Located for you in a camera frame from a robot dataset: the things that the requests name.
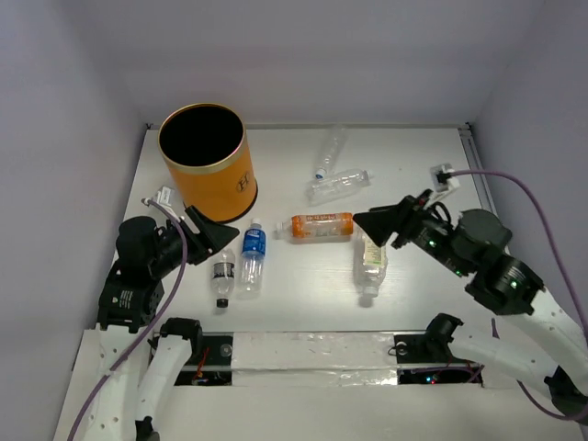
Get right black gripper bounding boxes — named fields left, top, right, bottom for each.
left=349, top=187, right=469, bottom=275

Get small black cap bottle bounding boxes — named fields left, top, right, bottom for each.
left=210, top=248, right=236, bottom=309

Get green label clear bottle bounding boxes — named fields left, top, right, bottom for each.
left=353, top=228, right=388, bottom=308

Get orange label plastic bottle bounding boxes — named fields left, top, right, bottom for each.
left=275, top=212, right=354, bottom=240

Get blue label water bottle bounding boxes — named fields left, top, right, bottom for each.
left=237, top=218, right=267, bottom=300

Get clear bottle sideways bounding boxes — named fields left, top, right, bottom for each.
left=305, top=169, right=374, bottom=206

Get clear bottle blue cap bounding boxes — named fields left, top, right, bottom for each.
left=313, top=125, right=347, bottom=179

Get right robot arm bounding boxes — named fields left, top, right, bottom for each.
left=353, top=191, right=587, bottom=424

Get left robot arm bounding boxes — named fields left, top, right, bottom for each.
left=68, top=199, right=239, bottom=440

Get orange cylindrical bin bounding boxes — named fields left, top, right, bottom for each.
left=157, top=103, right=258, bottom=223

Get silver tape strip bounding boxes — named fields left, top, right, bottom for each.
left=231, top=332, right=398, bottom=388

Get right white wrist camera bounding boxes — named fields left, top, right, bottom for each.
left=430, top=164, right=460, bottom=193

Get aluminium rail right edge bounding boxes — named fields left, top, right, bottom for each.
left=458, top=123, right=497, bottom=214

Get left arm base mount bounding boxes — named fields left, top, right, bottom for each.
left=143, top=334, right=232, bottom=387

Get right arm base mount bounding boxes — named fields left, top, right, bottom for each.
left=388, top=334, right=484, bottom=386

